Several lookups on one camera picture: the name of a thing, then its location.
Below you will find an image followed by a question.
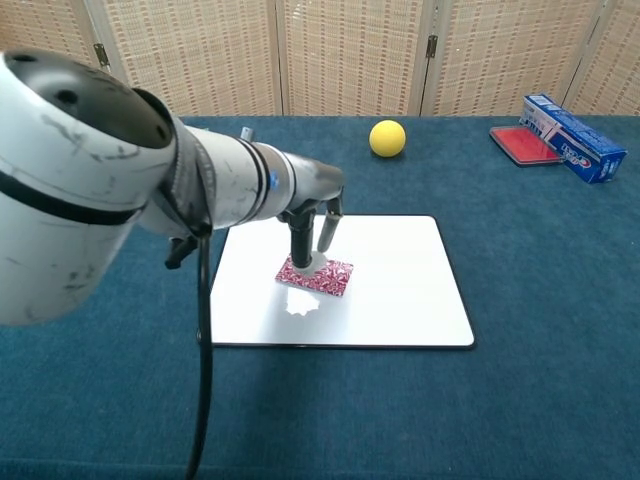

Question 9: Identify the pink patterned card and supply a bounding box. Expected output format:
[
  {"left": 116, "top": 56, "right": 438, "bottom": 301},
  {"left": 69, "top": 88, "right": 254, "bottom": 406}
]
[{"left": 274, "top": 253, "right": 355, "bottom": 298}]

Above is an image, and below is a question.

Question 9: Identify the white rectangular board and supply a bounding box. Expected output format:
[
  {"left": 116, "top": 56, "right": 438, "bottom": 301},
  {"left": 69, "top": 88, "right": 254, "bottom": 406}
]
[{"left": 196, "top": 214, "right": 476, "bottom": 350}]

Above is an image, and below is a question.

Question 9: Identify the woven bamboo folding screen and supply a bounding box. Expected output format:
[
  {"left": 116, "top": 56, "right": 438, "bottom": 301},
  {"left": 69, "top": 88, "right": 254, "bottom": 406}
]
[{"left": 0, "top": 0, "right": 640, "bottom": 127}]

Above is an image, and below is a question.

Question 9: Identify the red ink pad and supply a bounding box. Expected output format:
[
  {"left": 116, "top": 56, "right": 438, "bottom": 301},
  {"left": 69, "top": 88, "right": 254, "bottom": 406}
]
[{"left": 488, "top": 125, "right": 566, "bottom": 168}]

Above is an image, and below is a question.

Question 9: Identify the blue toothpaste box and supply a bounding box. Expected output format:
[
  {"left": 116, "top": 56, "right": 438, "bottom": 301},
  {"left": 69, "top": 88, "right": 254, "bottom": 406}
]
[{"left": 518, "top": 92, "right": 629, "bottom": 185}]

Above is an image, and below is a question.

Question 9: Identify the yellow foam ball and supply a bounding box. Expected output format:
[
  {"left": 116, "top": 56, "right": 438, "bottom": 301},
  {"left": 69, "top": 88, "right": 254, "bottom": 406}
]
[{"left": 369, "top": 119, "right": 407, "bottom": 159}]

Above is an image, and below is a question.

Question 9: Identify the white round ball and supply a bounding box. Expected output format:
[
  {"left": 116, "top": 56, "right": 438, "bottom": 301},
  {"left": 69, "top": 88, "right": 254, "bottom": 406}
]
[{"left": 292, "top": 252, "right": 330, "bottom": 277}]

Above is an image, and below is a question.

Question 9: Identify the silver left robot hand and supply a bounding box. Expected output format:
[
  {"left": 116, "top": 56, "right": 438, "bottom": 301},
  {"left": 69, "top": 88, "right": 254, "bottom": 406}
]
[{"left": 277, "top": 152, "right": 347, "bottom": 272}]

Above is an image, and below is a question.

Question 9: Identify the teal tablecloth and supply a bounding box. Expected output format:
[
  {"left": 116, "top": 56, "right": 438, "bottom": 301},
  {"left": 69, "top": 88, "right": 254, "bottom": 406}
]
[{"left": 0, "top": 115, "right": 640, "bottom": 480}]

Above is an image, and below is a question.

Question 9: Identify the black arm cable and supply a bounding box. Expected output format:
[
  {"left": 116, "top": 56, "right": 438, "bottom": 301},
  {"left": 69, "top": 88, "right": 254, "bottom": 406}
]
[{"left": 164, "top": 219, "right": 217, "bottom": 480}]

